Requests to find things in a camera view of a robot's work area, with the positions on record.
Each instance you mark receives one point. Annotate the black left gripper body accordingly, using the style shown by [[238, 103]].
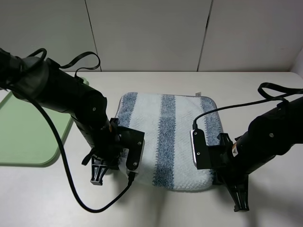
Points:
[[107, 145]]

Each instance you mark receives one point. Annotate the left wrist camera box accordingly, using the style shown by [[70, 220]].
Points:
[[132, 142]]

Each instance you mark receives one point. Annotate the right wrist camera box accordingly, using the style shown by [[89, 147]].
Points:
[[200, 152]]

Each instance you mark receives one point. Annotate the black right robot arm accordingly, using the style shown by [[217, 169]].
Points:
[[270, 134]]

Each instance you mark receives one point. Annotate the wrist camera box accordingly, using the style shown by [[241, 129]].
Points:
[[200, 152], [132, 142]]

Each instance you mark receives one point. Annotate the green plastic tray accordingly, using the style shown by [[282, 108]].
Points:
[[25, 136]]

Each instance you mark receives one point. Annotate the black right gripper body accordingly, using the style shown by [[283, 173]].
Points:
[[222, 163]]

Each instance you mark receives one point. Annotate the blue white striped towel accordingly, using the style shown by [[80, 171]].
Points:
[[166, 121]]

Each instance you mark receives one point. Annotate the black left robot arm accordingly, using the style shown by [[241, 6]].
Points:
[[39, 79]]

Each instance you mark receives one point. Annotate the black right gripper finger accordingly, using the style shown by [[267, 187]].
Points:
[[238, 190]]

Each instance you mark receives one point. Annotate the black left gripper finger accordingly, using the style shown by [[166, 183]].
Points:
[[99, 167]]

